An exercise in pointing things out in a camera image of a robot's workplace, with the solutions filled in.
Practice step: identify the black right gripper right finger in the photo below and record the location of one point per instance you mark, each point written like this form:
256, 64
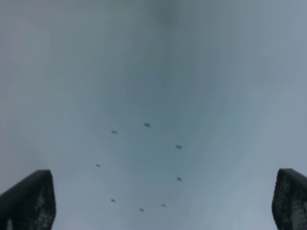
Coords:
289, 203

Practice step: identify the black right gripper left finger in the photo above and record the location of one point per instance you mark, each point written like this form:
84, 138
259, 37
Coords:
30, 204

